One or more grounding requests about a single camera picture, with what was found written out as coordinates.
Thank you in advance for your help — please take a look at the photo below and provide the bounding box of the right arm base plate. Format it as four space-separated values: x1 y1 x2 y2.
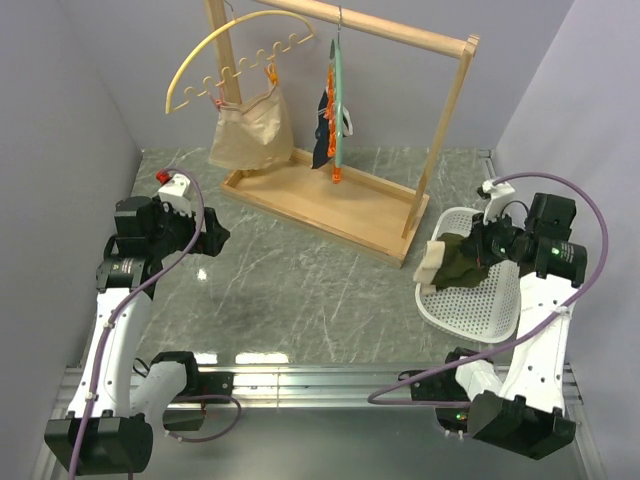
410 370 469 403

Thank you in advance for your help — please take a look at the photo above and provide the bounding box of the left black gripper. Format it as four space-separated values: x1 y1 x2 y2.
148 195 229 258

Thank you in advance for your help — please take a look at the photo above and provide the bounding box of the far orange clip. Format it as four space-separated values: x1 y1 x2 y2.
327 63 334 89

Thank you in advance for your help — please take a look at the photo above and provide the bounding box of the aluminium mounting rail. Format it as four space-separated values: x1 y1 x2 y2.
29 362 606 480

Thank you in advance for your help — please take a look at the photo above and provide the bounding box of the end orange clip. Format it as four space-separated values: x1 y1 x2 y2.
332 166 342 184

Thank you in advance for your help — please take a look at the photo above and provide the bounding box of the olive green underwear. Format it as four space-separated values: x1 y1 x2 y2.
413 233 490 295

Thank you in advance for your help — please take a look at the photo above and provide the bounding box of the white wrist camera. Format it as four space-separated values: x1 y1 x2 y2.
156 170 192 217
477 180 516 225

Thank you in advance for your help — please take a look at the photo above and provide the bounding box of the beige underwear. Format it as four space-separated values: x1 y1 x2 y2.
209 85 294 170

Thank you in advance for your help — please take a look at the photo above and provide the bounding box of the wooden clothes rack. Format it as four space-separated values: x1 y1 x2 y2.
220 1 480 268

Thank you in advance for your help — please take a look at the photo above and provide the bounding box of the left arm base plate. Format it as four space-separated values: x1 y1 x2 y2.
187 371 235 405

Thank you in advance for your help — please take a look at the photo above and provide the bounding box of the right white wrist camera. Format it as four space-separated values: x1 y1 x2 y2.
477 180 516 225

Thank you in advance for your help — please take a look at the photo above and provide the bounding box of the green wire hanger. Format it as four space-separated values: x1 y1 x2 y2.
326 7 344 169

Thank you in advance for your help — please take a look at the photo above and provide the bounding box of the orange clip on yellow hanger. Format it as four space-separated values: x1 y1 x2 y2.
264 62 279 85

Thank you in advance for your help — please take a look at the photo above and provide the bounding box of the navy blue underwear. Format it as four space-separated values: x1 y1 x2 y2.
311 89 353 169

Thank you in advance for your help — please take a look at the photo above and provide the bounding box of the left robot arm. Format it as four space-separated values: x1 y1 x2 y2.
44 196 239 479

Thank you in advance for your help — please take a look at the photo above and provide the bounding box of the white perforated plastic basket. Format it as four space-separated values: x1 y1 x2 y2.
415 206 524 345

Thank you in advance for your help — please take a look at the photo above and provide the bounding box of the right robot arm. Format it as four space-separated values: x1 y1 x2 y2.
440 193 588 460

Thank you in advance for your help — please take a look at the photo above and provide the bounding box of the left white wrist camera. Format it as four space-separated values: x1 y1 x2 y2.
156 170 192 217

